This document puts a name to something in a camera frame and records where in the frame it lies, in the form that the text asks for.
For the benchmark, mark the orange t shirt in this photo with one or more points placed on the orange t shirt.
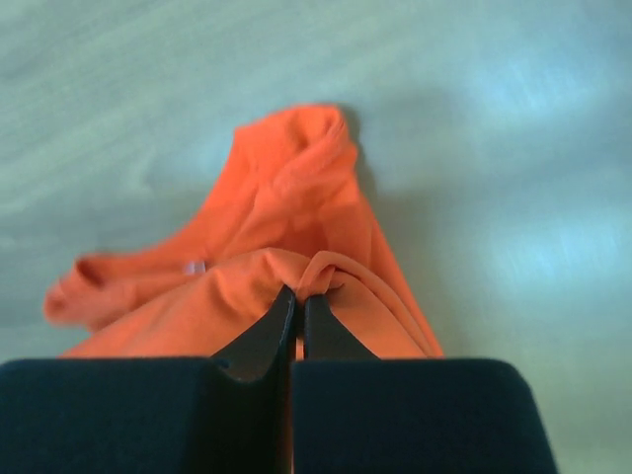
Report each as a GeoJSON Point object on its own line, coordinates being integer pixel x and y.
{"type": "Point", "coordinates": [286, 212]}

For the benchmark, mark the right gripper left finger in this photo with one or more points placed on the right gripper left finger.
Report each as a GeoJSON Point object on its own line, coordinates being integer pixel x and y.
{"type": "Point", "coordinates": [223, 413]}

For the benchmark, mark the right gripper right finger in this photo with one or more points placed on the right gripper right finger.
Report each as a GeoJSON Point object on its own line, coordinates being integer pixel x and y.
{"type": "Point", "coordinates": [353, 412]}

